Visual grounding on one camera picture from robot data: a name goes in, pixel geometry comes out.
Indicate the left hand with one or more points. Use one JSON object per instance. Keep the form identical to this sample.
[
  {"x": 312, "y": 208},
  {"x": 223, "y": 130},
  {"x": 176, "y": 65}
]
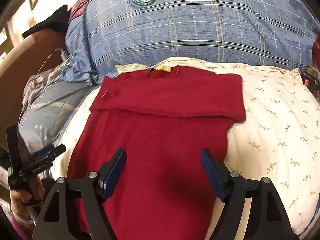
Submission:
[{"x": 20, "y": 210}]

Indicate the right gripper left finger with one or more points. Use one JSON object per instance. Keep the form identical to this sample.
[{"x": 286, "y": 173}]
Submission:
[{"x": 74, "y": 208}]

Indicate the dark red plastic bag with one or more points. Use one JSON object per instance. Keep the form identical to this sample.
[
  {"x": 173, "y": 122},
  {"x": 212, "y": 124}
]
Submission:
[{"x": 316, "y": 52}]

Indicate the black box with red label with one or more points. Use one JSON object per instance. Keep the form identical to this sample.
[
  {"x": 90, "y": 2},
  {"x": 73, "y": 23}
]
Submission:
[{"x": 310, "y": 78}]

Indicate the grey plaid bed sheet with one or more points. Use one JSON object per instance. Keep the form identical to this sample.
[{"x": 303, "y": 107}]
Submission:
[{"x": 45, "y": 120}]

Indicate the white charger plug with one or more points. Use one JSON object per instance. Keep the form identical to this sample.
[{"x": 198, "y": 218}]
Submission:
[{"x": 64, "y": 54}]

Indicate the brown wooden headboard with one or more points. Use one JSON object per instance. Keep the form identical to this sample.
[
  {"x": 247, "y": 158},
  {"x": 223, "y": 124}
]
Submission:
[{"x": 36, "y": 52}]

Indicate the blue plaid quilt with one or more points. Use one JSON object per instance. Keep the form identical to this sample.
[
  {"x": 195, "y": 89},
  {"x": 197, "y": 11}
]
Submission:
[{"x": 256, "y": 32}]

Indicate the cream leaf-print pillow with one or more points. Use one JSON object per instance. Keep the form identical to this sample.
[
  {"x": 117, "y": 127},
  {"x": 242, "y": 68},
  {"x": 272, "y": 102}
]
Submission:
[{"x": 280, "y": 137}]

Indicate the maroon patterned cloth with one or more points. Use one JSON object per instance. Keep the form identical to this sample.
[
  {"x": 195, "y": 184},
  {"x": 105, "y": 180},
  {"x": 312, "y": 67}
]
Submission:
[{"x": 77, "y": 9}]

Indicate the black cloth on headboard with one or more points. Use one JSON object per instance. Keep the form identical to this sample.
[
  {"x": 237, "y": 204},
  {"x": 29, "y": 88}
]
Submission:
[{"x": 57, "y": 22}]

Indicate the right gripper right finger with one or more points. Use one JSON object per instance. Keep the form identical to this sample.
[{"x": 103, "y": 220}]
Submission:
[{"x": 267, "y": 215}]

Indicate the red knit sweater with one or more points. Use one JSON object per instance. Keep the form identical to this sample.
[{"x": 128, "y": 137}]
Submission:
[{"x": 163, "y": 120}]

